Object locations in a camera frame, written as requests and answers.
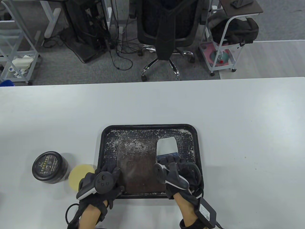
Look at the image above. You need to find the bundle of black cables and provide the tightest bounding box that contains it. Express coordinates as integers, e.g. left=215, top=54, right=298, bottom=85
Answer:
left=94, top=0, right=143, bottom=71

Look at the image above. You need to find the black hand controller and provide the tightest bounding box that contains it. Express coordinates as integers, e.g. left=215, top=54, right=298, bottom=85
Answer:
left=153, top=162, right=190, bottom=190
left=76, top=172, right=114, bottom=200

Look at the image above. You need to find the black office chair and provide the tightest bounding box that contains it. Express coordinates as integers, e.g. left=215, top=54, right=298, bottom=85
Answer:
left=129, top=0, right=211, bottom=81

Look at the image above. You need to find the black backpack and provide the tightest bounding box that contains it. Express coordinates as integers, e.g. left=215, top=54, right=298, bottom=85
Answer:
left=208, top=10, right=259, bottom=46

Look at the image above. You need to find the pink round plate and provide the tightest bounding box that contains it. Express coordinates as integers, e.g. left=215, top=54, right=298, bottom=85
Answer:
left=201, top=44, right=235, bottom=67

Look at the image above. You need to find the person's right forearm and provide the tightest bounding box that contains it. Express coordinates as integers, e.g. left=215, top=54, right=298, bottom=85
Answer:
left=175, top=196, right=203, bottom=229

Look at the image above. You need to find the black plastic tray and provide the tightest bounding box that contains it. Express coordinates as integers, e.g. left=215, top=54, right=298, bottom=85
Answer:
left=97, top=124, right=204, bottom=199

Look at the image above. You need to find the white wire cart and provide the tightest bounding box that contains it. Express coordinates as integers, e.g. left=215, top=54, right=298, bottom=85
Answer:
left=0, top=0, right=42, bottom=86

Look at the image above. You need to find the person's right hand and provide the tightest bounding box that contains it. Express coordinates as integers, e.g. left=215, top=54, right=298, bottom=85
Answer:
left=153, top=155, right=204, bottom=205

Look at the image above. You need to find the white power strip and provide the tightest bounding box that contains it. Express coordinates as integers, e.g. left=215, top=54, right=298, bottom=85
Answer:
left=118, top=26, right=125, bottom=54

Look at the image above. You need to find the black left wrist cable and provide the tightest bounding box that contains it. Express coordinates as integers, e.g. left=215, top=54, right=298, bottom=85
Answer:
left=64, top=203, right=79, bottom=224

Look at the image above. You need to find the white foam block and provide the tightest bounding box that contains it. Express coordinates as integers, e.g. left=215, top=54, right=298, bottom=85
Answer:
left=12, top=55, right=34, bottom=69

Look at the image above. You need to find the person's left forearm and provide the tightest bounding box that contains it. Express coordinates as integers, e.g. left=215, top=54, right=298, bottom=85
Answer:
left=77, top=203, right=107, bottom=229

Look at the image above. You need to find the person's left hand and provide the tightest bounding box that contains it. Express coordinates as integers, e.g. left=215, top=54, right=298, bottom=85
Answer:
left=76, top=165, right=125, bottom=223

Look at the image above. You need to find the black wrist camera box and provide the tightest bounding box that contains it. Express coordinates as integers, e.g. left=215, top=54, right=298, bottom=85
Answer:
left=194, top=197, right=217, bottom=228

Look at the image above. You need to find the white desk leg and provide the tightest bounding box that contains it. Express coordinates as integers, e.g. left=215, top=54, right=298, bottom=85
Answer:
left=39, top=0, right=62, bottom=38
left=104, top=0, right=113, bottom=31

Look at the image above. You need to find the white blue brown cloth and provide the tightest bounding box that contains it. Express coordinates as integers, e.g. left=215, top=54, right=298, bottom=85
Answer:
left=156, top=137, right=179, bottom=156

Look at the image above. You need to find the clear bottle with red cap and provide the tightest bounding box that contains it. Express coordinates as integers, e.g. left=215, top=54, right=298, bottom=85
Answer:
left=216, top=51, right=229, bottom=64

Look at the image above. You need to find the black computer tower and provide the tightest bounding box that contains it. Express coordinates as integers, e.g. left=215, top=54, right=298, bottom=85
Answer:
left=60, top=0, right=111, bottom=63

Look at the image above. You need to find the black phone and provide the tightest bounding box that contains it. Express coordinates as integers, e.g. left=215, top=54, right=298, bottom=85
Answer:
left=231, top=0, right=253, bottom=9

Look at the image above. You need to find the brown leather bag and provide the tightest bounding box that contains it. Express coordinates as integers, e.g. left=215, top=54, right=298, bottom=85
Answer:
left=117, top=138, right=167, bottom=194

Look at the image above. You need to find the white cart with brown top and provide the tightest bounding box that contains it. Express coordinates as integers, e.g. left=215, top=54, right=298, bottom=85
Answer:
left=199, top=0, right=264, bottom=76

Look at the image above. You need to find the black round jar lid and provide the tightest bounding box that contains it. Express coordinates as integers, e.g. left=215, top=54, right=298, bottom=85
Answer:
left=32, top=151, right=69, bottom=184

